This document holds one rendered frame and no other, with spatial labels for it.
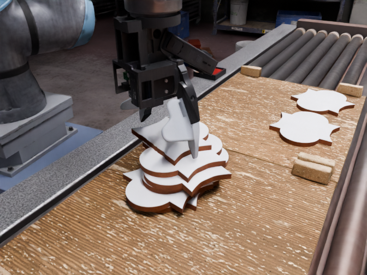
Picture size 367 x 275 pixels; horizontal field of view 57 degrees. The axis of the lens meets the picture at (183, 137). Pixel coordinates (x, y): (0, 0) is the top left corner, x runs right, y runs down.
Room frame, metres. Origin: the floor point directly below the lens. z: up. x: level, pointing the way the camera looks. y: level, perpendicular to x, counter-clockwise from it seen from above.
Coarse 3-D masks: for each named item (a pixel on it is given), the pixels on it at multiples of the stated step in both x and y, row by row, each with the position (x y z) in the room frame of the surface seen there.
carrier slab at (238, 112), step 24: (216, 96) 0.79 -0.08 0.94; (240, 96) 0.79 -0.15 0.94; (264, 96) 0.79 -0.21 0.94; (288, 96) 0.79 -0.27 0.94; (216, 120) 0.65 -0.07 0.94; (240, 120) 0.65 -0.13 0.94; (264, 120) 0.65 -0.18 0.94; (336, 120) 0.65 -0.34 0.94; (240, 144) 0.55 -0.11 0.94; (264, 144) 0.55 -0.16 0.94; (288, 144) 0.55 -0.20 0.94; (336, 144) 0.55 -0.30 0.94; (288, 168) 0.48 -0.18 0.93; (336, 168) 0.47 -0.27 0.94
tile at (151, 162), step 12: (144, 144) 0.47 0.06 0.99; (216, 144) 0.47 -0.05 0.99; (144, 156) 0.43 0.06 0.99; (156, 156) 0.43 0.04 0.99; (204, 156) 0.43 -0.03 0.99; (216, 156) 0.43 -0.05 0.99; (144, 168) 0.40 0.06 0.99; (156, 168) 0.40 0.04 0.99; (168, 168) 0.40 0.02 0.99; (180, 168) 0.40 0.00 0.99; (192, 168) 0.40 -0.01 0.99; (204, 168) 0.41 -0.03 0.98
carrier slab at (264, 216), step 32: (128, 160) 0.50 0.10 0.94; (256, 160) 0.50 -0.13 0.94; (96, 192) 0.41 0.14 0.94; (224, 192) 0.41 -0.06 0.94; (256, 192) 0.41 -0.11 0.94; (288, 192) 0.41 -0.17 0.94; (320, 192) 0.41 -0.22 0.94; (32, 224) 0.34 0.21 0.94; (64, 224) 0.34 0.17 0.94; (96, 224) 0.34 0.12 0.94; (128, 224) 0.34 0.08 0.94; (160, 224) 0.34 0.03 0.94; (192, 224) 0.34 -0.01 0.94; (224, 224) 0.34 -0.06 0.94; (256, 224) 0.34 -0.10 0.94; (288, 224) 0.34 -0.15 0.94; (320, 224) 0.34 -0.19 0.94; (0, 256) 0.29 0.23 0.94; (32, 256) 0.29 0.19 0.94; (64, 256) 0.29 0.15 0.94; (96, 256) 0.29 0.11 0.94; (128, 256) 0.29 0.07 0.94; (160, 256) 0.29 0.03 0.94; (192, 256) 0.29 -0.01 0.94; (224, 256) 0.29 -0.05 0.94; (256, 256) 0.29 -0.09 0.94; (288, 256) 0.29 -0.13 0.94
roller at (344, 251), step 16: (352, 176) 0.49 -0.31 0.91; (352, 192) 0.43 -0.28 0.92; (352, 208) 0.39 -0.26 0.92; (352, 224) 0.36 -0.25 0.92; (336, 240) 0.33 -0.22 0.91; (352, 240) 0.33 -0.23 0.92; (336, 256) 0.30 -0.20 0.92; (352, 256) 0.30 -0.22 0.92; (336, 272) 0.28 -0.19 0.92; (352, 272) 0.28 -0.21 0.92
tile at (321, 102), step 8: (296, 96) 0.76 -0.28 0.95; (304, 96) 0.76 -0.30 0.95; (312, 96) 0.76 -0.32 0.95; (320, 96) 0.76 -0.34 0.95; (328, 96) 0.76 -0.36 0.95; (336, 96) 0.76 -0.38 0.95; (344, 96) 0.76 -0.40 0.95; (304, 104) 0.71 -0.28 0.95; (312, 104) 0.71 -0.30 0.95; (320, 104) 0.71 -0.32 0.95; (328, 104) 0.71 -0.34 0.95; (336, 104) 0.71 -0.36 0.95; (344, 104) 0.71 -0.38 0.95; (352, 104) 0.72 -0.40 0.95; (320, 112) 0.68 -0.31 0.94; (328, 112) 0.69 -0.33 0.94; (336, 112) 0.67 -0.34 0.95
